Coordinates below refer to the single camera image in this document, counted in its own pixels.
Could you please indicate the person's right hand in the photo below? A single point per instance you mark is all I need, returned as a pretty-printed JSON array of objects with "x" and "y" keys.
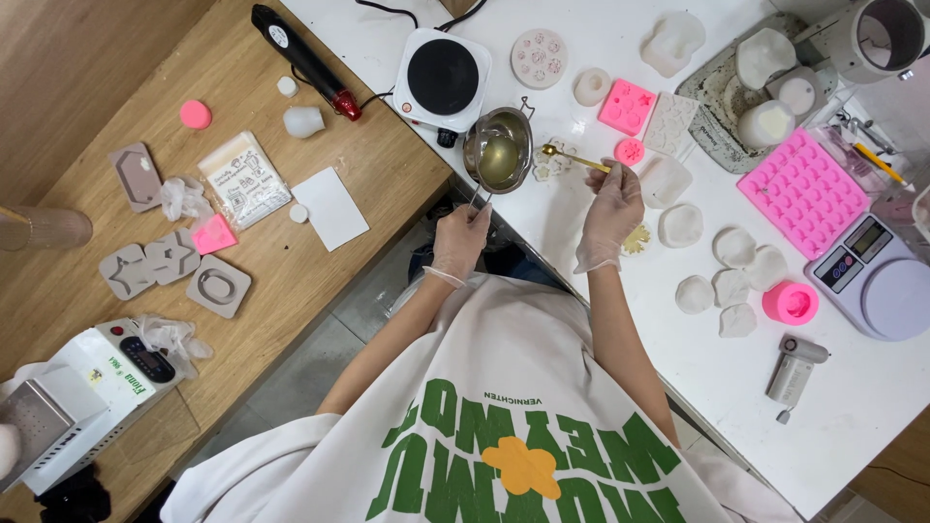
[{"x": 610, "y": 218}]

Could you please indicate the person's left hand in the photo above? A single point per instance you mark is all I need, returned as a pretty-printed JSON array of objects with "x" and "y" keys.
[{"x": 458, "y": 243}]

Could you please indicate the person's left fingers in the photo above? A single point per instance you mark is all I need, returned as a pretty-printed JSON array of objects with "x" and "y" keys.
[{"x": 469, "y": 214}]

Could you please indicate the steel melting pot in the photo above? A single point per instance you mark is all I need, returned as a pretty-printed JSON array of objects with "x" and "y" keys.
[{"x": 483, "y": 138}]

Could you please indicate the gold spoon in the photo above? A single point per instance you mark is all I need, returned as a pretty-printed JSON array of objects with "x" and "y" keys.
[{"x": 574, "y": 158}]

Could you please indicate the person's dark trousers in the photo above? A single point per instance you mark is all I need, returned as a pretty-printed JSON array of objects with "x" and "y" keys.
[{"x": 523, "y": 265}]

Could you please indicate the white flower-shaped mould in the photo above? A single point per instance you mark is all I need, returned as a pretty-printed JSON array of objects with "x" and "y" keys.
[{"x": 552, "y": 165}]

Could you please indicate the white paper card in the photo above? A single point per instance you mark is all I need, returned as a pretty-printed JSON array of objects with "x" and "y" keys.
[{"x": 330, "y": 208}]

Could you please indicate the white electric hot plate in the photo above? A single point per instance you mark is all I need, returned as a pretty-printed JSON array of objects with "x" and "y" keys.
[{"x": 442, "y": 78}]

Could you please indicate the person's white printed shirt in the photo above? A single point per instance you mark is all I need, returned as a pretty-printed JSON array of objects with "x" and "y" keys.
[{"x": 472, "y": 378}]

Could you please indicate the small white disc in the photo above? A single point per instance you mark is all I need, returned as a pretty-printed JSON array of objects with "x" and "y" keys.
[{"x": 299, "y": 213}]

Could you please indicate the yellow snowflake mould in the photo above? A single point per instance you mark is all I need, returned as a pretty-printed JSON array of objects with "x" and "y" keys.
[{"x": 637, "y": 240}]

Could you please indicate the round flower silicone mould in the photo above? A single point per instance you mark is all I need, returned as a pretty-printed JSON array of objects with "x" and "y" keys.
[{"x": 538, "y": 58}]

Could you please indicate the small pink round mould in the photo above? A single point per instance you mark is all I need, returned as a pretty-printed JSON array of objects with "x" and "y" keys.
[{"x": 629, "y": 151}]

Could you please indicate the translucent white bell mould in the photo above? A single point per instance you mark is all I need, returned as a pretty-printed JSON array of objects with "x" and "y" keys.
[{"x": 303, "y": 121}]

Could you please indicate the pink square silicone mould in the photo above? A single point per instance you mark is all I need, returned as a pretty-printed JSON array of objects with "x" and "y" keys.
[{"x": 626, "y": 107}]

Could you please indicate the translucent square silicone mould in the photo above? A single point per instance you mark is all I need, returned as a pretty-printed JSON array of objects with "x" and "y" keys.
[{"x": 665, "y": 181}]

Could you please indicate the white round silicone mould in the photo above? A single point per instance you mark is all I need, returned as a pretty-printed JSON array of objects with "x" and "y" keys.
[{"x": 681, "y": 225}]

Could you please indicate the white rectangular relief mould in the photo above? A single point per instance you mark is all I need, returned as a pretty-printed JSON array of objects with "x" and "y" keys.
[{"x": 670, "y": 123}]

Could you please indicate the small white cylinder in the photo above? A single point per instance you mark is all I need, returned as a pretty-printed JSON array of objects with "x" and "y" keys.
[{"x": 288, "y": 86}]

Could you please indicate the black heat gun red tip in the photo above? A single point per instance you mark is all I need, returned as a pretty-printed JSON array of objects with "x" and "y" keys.
[{"x": 305, "y": 58}]

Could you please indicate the printed plastic bag packet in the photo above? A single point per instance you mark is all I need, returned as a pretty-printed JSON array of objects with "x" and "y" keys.
[{"x": 245, "y": 178}]

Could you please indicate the white petal silicone mould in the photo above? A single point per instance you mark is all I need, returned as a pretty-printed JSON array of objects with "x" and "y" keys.
[
  {"x": 737, "y": 320},
  {"x": 767, "y": 267},
  {"x": 734, "y": 247},
  {"x": 694, "y": 294},
  {"x": 730, "y": 287}
]

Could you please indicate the grey stained work tray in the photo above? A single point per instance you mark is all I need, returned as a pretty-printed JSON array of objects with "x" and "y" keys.
[{"x": 708, "y": 123}]

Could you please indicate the small pink square mould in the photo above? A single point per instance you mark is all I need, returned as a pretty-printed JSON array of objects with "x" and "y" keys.
[{"x": 213, "y": 235}]

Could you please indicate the grey oval coaster mould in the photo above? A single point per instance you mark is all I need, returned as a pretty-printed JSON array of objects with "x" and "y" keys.
[{"x": 218, "y": 285}]

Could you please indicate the white lumpy silicone mould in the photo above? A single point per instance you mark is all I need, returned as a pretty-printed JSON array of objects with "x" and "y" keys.
[{"x": 672, "y": 42}]

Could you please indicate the crumpled clear plastic glove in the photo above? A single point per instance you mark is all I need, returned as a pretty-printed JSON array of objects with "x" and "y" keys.
[
  {"x": 181, "y": 197},
  {"x": 171, "y": 338}
]

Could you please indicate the pink round wax piece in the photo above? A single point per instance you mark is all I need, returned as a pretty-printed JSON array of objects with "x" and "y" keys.
[{"x": 195, "y": 114}]

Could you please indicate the white cylinder candle mould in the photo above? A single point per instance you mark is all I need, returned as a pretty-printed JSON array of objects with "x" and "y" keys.
[{"x": 766, "y": 123}]

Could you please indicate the pink cylinder silicone mould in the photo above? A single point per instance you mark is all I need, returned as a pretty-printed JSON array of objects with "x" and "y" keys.
[{"x": 790, "y": 303}]

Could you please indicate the grey hexagon coaster mould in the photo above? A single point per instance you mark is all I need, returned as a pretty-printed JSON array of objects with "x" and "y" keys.
[{"x": 136, "y": 176}]

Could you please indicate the large pink mould tray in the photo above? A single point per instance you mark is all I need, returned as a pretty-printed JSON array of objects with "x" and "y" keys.
[{"x": 803, "y": 192}]

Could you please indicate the white shell-shaped mould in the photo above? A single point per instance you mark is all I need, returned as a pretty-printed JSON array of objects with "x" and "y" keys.
[{"x": 764, "y": 56}]

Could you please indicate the grey star coaster mould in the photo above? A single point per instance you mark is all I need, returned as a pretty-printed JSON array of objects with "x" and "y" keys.
[{"x": 127, "y": 271}]

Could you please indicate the grey square mould white fill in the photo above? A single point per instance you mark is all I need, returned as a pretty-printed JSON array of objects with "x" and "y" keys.
[{"x": 797, "y": 94}]

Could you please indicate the small grey handheld device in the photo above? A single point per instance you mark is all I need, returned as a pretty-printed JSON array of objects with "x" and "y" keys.
[{"x": 795, "y": 374}]

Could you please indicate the clear plastic tool box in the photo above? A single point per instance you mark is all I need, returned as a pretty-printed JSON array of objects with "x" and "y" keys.
[{"x": 846, "y": 149}]

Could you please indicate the digital kitchen scale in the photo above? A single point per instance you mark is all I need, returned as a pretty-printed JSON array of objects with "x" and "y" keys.
[{"x": 872, "y": 276}]

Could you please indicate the yellow pencil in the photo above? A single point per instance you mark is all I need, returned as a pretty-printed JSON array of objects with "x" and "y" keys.
[{"x": 879, "y": 162}]

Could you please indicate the ribbed clear glass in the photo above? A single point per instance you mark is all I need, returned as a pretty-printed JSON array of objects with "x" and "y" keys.
[{"x": 43, "y": 226}]

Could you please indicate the white sealing machine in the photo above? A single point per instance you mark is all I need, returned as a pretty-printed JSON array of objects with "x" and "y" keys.
[{"x": 80, "y": 399}]

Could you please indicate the clear container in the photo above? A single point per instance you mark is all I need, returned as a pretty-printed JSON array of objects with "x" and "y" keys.
[{"x": 908, "y": 210}]

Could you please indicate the grey wax melter pot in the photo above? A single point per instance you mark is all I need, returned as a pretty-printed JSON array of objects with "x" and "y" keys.
[{"x": 872, "y": 36}]

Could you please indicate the black cloth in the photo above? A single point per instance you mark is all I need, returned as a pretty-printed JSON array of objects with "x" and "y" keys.
[{"x": 72, "y": 501}]

